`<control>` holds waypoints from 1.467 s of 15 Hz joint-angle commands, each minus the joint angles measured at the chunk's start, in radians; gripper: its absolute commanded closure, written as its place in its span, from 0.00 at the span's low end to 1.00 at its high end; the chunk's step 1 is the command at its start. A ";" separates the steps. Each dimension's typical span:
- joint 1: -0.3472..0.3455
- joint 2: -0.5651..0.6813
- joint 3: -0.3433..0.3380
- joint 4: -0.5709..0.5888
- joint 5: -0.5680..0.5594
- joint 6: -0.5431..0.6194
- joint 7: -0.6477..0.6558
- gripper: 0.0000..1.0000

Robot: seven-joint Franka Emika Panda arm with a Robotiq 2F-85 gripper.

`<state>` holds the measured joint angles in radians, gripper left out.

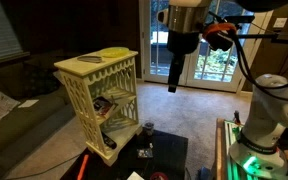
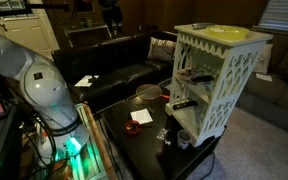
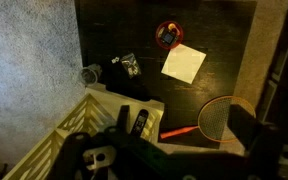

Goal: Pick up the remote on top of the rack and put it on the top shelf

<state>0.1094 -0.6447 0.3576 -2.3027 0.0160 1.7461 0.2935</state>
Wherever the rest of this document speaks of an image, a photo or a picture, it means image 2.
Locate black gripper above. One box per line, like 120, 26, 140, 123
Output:
98, 0, 123, 32

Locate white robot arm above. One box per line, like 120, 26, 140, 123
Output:
0, 35, 89, 156

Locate white lattice shelf rack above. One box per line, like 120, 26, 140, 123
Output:
165, 24, 272, 147

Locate black remote on middle shelf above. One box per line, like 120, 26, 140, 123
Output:
191, 75, 214, 83

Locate black remote on shelf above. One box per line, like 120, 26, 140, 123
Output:
191, 75, 214, 83
172, 100, 198, 110

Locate black remote on lower shelf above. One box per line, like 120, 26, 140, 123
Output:
172, 100, 198, 110

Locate glass side table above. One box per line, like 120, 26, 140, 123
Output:
63, 24, 112, 47

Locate patterned cushion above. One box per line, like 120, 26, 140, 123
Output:
147, 37, 176, 61

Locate black leather sofa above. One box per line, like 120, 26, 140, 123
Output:
52, 31, 177, 112

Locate white paper on sofa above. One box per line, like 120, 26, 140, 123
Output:
75, 75, 99, 87

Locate white door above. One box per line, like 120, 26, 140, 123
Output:
0, 0, 59, 59

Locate white paper on table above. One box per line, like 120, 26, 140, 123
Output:
130, 109, 153, 124

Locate yellow plate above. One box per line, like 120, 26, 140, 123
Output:
204, 25, 249, 40

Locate red ashtray bowl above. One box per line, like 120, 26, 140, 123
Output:
125, 120, 140, 135

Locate clear plastic bag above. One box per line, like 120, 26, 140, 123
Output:
156, 128, 169, 141

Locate black coffee table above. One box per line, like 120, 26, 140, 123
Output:
101, 95, 220, 180

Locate white cup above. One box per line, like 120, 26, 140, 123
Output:
177, 130, 191, 149

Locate window blinds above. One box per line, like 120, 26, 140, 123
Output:
259, 0, 288, 32

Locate grey sofa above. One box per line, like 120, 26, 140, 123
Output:
237, 34, 288, 131

